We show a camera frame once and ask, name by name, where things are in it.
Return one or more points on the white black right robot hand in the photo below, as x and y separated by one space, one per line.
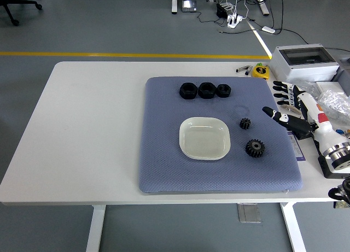
322 126

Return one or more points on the large black gear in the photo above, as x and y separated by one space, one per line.
255 148

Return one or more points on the small black gear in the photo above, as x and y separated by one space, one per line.
245 123

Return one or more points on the grey push-button control box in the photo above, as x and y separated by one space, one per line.
343 131

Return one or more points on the white flat box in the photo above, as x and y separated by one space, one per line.
331 86

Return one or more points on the small black hex nut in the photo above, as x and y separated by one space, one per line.
224 91

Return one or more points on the large black hex nut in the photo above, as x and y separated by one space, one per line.
207 90
188 91

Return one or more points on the bag of clear parts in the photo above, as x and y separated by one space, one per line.
335 105

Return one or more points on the blue white printed card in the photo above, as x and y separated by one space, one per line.
296 149

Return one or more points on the grey metal case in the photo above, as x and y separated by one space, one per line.
345 71

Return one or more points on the yellow tape measure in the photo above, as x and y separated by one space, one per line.
261 71

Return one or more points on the small black marker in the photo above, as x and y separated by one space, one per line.
247 71

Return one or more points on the small silver black tool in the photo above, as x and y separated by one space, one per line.
242 69

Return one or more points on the white power adapter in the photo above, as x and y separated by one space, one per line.
268 29

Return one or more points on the metal floor plate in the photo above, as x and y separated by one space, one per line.
248 213

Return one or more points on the white square dish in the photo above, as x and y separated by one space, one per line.
203 138

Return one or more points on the white desk leg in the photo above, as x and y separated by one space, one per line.
174 2
263 4

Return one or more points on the white power strip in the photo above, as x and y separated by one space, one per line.
235 20

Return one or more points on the blue-grey textured mat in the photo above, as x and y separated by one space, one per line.
169 170

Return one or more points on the white table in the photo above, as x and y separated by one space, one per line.
82 126

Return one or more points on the black office chair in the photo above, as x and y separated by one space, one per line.
11 3

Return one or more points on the grey electrical enclosure box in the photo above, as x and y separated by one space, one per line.
306 71

